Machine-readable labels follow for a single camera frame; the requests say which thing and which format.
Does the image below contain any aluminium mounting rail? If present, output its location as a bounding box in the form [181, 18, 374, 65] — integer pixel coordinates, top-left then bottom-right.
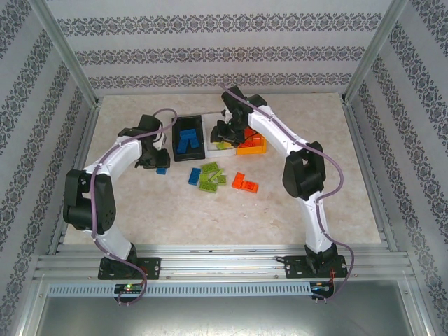
[33, 244, 417, 281]

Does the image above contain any grey metal sheet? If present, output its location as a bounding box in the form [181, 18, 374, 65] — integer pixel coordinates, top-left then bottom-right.
[20, 279, 430, 336]

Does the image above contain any aluminium frame post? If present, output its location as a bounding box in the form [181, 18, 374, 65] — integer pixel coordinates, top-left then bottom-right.
[29, 0, 103, 106]
[341, 0, 410, 103]

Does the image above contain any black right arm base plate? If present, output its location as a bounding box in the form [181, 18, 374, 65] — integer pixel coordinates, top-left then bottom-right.
[284, 254, 348, 280]

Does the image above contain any orange plastic container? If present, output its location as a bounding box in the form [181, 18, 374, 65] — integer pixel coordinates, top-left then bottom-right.
[234, 126, 269, 157]

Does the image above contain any aluminium side rail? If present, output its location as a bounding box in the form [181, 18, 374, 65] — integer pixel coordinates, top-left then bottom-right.
[341, 97, 399, 252]
[47, 99, 103, 256]

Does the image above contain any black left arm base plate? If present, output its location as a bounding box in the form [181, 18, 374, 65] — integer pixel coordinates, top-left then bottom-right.
[97, 256, 162, 281]

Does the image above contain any grey slotted cable duct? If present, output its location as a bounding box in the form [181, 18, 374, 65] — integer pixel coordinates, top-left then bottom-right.
[46, 281, 313, 298]

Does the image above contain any white plastic container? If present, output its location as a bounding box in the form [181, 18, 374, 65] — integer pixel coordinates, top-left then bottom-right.
[204, 111, 239, 159]

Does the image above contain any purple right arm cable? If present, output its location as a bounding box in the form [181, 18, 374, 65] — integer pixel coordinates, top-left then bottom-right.
[218, 82, 356, 304]

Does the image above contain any black plastic container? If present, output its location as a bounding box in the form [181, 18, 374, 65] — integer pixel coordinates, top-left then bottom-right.
[171, 114, 206, 163]

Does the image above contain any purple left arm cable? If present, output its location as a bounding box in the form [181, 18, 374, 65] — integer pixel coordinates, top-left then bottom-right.
[91, 107, 179, 306]

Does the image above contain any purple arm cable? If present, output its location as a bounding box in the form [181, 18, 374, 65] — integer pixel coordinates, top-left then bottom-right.
[218, 82, 356, 304]
[91, 107, 179, 306]

